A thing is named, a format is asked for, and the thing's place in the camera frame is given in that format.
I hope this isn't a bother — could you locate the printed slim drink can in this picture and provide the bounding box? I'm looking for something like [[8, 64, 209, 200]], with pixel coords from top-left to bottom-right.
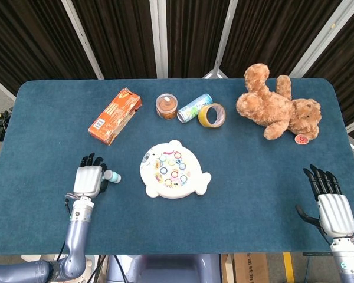
[[177, 93, 214, 123]]

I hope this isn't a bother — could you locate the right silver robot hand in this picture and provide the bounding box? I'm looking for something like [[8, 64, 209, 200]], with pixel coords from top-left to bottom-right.
[[295, 164, 354, 238]]

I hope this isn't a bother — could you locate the orange cardboard snack box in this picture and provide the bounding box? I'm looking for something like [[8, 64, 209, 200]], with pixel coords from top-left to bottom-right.
[[88, 87, 142, 146]]

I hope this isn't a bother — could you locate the dark brown pleated curtain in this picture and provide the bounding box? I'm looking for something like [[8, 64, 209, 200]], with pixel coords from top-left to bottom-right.
[[0, 0, 354, 136]]

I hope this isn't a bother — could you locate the teal toy hammer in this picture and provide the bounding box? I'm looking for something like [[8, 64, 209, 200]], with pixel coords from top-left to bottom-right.
[[102, 170, 122, 183]]

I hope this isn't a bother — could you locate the brown cardboard box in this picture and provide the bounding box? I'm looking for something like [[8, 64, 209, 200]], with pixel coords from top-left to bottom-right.
[[222, 252, 269, 283]]

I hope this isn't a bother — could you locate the brown teddy bear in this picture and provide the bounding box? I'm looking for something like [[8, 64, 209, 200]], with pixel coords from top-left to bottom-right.
[[235, 62, 323, 141]]

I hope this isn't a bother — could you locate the blue velvet table cloth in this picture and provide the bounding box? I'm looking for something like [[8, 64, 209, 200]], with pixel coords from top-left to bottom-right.
[[0, 77, 354, 256]]

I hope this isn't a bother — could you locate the blue-grey robot torso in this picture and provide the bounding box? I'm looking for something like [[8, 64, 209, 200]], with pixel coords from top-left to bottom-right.
[[106, 254, 222, 283]]

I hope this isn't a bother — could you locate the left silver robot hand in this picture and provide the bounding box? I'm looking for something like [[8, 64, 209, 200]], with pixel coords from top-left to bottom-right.
[[73, 152, 109, 198]]

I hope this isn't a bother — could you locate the red round hang tag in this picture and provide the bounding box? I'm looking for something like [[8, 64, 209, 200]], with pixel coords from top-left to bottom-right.
[[293, 133, 309, 146]]

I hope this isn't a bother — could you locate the clear jar of rubber bands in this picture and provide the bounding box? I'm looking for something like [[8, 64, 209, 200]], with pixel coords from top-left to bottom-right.
[[155, 93, 178, 121]]

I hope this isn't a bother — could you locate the white metal frame post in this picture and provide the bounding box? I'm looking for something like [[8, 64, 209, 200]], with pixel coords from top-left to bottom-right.
[[205, 0, 240, 79], [289, 0, 354, 79], [61, 0, 104, 80], [149, 0, 169, 79], [0, 72, 17, 103]]

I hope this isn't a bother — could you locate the yellow packing tape roll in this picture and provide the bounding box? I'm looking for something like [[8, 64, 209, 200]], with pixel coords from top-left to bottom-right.
[[198, 103, 227, 129]]

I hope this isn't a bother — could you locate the white whack-a-mole toy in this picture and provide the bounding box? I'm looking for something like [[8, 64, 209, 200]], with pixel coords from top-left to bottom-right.
[[140, 140, 212, 199]]

